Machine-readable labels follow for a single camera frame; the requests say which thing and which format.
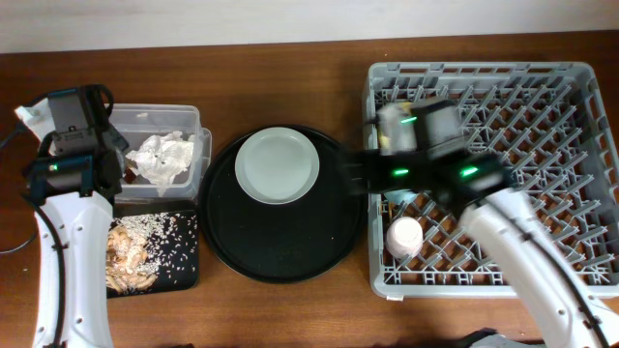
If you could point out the grey dishwasher rack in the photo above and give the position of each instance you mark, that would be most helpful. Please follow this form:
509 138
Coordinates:
547 123

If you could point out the pink plastic cup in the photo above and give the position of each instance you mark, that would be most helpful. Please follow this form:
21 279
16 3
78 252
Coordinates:
404 237

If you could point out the white tissue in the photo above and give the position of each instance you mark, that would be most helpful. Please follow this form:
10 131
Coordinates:
160 158

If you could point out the black rectangular tray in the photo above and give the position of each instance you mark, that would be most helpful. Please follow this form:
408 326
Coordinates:
184 275

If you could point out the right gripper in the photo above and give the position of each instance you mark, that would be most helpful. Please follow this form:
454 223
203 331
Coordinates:
377 162

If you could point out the grey round plate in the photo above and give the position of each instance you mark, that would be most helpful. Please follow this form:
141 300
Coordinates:
277 165

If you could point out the round black tray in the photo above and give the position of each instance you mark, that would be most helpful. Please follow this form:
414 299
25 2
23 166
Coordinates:
281 243

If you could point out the light blue plastic cup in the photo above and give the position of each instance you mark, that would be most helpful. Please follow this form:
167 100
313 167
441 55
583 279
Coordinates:
400 196

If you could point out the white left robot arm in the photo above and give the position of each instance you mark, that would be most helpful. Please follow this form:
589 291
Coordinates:
72 304

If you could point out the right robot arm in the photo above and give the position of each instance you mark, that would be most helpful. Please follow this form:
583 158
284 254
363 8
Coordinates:
478 190

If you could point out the clear plastic waste bin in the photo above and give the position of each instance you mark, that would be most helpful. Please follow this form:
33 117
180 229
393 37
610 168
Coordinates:
136 122

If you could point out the food scraps and rice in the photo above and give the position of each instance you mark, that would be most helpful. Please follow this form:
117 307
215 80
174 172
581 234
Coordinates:
140 251

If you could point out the yellow bowl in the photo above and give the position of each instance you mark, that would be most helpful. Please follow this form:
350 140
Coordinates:
394 127

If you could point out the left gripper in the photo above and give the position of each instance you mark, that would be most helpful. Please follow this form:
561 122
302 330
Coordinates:
114 161

